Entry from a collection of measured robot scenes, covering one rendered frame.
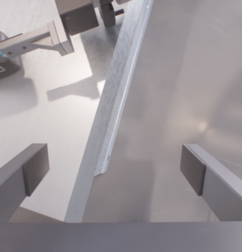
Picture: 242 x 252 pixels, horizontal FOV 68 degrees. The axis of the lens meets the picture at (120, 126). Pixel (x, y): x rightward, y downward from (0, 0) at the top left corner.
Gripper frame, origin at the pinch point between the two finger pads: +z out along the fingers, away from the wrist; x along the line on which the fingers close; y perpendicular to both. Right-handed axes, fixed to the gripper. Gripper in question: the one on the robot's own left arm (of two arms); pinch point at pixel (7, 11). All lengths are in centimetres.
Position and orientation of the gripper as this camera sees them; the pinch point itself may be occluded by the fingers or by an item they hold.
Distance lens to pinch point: 38.6
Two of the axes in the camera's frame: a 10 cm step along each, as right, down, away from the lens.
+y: -0.9, -1.6, -9.8
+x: 3.1, 9.3, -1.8
